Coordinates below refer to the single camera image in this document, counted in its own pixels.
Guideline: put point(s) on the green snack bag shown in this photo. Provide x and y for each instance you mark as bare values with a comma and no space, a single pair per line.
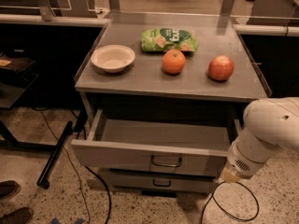
164,39

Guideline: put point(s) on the brown shoe upper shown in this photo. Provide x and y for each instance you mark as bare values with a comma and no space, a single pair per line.
8,189

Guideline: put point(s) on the black metal drawer handle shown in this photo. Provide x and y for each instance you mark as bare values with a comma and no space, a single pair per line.
162,162

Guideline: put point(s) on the white bowl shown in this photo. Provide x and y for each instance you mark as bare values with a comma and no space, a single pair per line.
112,58

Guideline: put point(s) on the padded gripper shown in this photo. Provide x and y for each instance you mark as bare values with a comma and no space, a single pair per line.
239,162

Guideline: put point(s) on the grey bottom drawer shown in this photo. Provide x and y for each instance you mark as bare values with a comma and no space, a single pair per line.
160,181

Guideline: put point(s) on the red apple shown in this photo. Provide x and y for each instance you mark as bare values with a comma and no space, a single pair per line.
221,68

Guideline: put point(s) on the brown shoe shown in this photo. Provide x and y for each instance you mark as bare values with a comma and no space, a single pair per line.
20,216
8,189

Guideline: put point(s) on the brown shoe lower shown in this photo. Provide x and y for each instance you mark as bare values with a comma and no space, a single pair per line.
20,216

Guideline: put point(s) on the dark side table left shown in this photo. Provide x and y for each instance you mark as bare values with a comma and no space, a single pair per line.
15,80

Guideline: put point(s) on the orange fruit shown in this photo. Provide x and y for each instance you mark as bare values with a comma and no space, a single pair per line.
173,62

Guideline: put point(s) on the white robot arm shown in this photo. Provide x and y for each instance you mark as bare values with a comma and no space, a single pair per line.
269,126

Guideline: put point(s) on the black floor stand bar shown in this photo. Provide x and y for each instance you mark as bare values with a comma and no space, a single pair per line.
43,180

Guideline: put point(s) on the grey drawer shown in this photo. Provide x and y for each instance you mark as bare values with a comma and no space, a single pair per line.
160,181
128,145

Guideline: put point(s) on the grey top drawer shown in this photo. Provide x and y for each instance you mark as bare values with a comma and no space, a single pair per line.
128,145

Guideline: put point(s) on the grey cabinet table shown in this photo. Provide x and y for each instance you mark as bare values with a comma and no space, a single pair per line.
216,35

